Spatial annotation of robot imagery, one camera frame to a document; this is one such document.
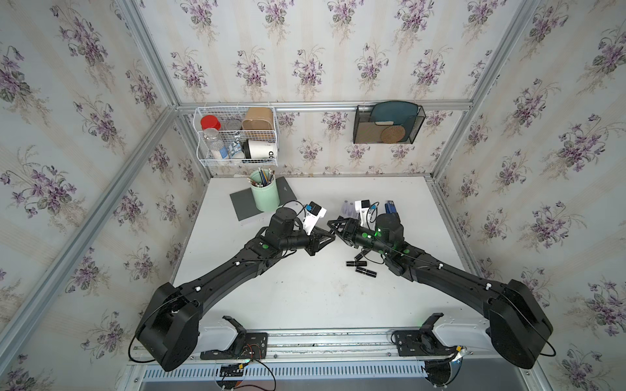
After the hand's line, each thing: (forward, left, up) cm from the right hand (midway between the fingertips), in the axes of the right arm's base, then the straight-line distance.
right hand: (331, 226), depth 74 cm
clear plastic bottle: (+31, +44, +6) cm, 54 cm away
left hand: (-3, -1, -3) cm, 5 cm away
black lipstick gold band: (0, -11, -22) cm, 25 cm away
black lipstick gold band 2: (-2, -10, -22) cm, 24 cm away
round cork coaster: (+41, -25, +5) cm, 48 cm away
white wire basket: (+38, +36, +6) cm, 52 cm away
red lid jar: (+39, +46, +12) cm, 61 cm away
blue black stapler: (+23, -27, -21) cm, 41 cm away
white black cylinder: (+32, +28, +4) cm, 43 cm away
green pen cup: (+19, +25, -5) cm, 32 cm away
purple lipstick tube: (+4, -7, +3) cm, 8 cm away
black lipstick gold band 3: (-5, -14, -23) cm, 27 cm away
